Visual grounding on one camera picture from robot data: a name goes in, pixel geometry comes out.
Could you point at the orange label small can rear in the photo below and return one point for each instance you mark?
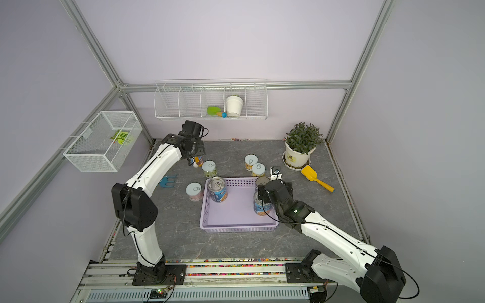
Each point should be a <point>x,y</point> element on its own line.
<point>250,161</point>

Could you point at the coloured beads on edge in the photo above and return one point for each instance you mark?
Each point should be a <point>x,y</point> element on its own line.
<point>236,267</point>

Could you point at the teal toy fork yellow handle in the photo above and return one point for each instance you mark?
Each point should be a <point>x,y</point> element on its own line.
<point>168,181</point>

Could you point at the dark purple can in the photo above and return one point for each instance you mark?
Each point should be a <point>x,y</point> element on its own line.
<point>261,181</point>

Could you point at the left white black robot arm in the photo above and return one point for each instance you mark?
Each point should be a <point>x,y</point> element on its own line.
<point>138,213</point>

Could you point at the green label small can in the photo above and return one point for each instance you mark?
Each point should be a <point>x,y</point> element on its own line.
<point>209,169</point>

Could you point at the potted green plant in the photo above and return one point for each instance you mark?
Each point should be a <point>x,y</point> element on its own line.
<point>301,142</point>

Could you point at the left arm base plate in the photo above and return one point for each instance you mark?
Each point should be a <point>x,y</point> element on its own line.
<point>159,275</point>

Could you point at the yellow label small can front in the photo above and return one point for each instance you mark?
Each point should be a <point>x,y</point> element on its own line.
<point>258,170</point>

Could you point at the blue soup can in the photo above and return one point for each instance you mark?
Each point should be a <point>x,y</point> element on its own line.
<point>217,189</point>
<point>260,207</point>

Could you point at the green toy in basket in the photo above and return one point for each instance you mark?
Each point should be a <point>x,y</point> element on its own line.
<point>122,138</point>

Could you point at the white mesh side basket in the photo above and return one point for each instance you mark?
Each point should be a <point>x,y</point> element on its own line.
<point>93,151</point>

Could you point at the purple plastic basket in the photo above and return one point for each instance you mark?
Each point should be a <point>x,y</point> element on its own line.
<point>236,213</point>

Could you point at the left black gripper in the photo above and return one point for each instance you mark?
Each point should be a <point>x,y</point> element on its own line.
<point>201,150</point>

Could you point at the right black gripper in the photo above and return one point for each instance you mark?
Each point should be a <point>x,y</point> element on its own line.
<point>265,197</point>

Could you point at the white plant saucer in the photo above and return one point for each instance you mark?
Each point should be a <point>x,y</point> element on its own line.
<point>295,168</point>

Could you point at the pink label small can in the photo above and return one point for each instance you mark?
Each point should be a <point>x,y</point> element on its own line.
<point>194,192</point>

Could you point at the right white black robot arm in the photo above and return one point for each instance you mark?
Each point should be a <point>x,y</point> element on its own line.
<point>374,273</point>

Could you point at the yellow toy shovel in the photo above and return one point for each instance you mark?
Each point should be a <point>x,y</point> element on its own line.
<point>312,175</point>

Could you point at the green toy scoop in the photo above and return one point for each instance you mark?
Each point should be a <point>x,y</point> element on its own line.
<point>216,111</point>

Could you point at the tall colourful snack tube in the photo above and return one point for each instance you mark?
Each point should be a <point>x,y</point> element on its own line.
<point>198,161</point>

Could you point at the small white pot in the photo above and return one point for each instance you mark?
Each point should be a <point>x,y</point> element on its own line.
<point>234,106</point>

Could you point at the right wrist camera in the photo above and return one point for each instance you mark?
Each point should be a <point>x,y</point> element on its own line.
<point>275,173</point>

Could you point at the white wire wall shelf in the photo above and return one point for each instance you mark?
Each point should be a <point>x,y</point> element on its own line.
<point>189,99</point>

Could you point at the aluminium mounting rail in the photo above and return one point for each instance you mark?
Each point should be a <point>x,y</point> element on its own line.
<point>112,282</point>

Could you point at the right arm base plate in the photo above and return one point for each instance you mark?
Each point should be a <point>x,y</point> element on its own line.
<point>298,273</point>

